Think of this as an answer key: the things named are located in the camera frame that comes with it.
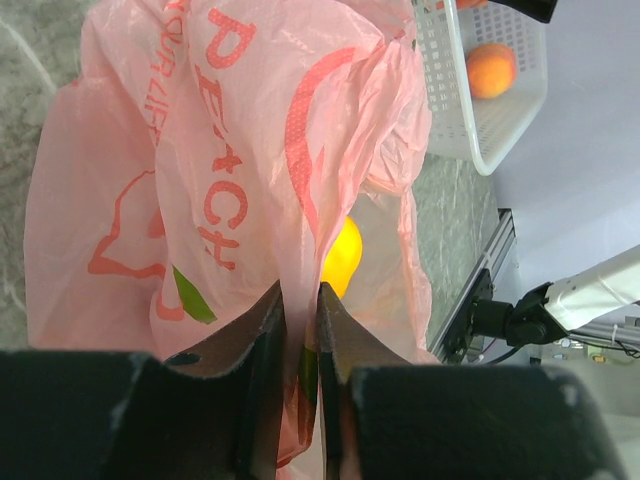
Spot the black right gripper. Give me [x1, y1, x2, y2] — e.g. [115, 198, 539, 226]
[491, 0, 558, 22]

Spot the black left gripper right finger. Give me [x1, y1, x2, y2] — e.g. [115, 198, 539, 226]
[317, 284, 627, 479]

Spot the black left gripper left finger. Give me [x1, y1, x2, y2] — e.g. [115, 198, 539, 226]
[1, 285, 284, 479]

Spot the fake peach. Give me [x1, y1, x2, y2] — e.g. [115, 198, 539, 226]
[456, 0, 488, 10]
[466, 43, 517, 99]

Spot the fake orange fruit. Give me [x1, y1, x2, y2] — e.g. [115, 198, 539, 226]
[321, 216, 363, 298]

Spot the pink plastic bag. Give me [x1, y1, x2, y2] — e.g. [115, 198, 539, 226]
[24, 1, 432, 465]

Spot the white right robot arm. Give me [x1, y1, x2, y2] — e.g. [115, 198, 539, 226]
[493, 1, 639, 329]

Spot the white perforated plastic basket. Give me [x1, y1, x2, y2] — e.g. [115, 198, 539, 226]
[413, 1, 555, 176]

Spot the aluminium front rail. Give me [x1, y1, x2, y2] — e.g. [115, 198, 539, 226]
[429, 209, 516, 364]

